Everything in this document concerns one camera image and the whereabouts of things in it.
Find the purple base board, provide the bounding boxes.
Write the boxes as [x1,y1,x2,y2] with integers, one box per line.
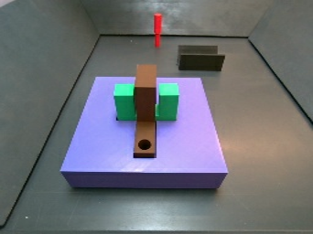
[61,77,227,188]

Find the green U-shaped block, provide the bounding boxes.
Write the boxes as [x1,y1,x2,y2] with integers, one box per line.
[113,83,179,121]

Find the brown inverted-T block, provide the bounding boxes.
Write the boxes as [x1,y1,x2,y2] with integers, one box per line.
[134,65,156,158]

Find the black U-shaped holder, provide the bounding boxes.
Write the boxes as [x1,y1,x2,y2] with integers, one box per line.
[178,45,224,71]

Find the red hexagonal peg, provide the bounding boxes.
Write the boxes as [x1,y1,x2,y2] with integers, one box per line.
[154,13,163,48]

